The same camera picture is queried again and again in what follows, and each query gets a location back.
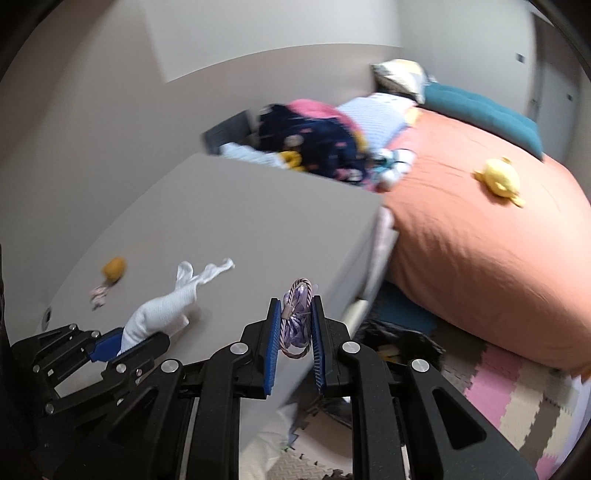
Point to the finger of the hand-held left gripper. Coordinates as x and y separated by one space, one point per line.
143 355
106 346

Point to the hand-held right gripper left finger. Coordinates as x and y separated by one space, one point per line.
273 350

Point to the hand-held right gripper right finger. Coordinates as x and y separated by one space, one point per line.
318 350

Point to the white knitted glove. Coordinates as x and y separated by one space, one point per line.
161 309

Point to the small pink striped cloth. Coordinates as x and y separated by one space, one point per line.
98 297

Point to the brown plush toy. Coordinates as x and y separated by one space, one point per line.
114 269

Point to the orange bed sheet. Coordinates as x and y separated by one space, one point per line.
471 258

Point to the white cloth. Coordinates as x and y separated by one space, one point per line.
249 154

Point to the white plush toy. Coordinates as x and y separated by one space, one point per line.
397 168

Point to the navy printed blanket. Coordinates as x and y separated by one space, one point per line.
318 145

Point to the foam floor mat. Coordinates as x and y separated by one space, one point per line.
517 406

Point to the dark grey box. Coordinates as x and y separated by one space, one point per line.
228 131

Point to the light blue folded blanket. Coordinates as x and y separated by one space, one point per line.
378 117

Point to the yellow plush toy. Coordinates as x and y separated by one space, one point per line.
501 180

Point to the checked white pillow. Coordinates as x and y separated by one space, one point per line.
401 78

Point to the teal cushion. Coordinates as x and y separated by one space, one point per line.
480 113

